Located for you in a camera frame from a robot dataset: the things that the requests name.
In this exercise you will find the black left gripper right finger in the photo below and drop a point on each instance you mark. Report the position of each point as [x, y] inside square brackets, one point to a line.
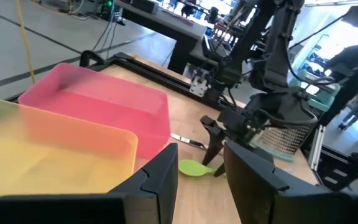
[250, 186]

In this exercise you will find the lime green plastic spoon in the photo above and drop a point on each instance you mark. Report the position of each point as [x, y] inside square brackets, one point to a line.
[193, 168]

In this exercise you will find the pink plastic bin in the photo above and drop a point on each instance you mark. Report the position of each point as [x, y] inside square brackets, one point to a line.
[104, 102]

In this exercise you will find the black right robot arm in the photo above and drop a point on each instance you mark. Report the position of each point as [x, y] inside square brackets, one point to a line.
[278, 46]

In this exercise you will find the yellow plastic bin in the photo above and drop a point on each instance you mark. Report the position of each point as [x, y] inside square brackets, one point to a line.
[57, 155]

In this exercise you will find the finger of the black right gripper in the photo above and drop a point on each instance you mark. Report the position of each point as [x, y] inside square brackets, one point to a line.
[221, 171]
[214, 137]

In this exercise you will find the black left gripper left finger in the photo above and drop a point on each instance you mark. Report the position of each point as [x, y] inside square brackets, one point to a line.
[154, 193]

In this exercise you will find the teal chair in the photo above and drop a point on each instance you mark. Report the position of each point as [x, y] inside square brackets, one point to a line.
[325, 102]

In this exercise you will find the black background table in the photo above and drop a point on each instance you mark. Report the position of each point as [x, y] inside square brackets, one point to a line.
[166, 21]

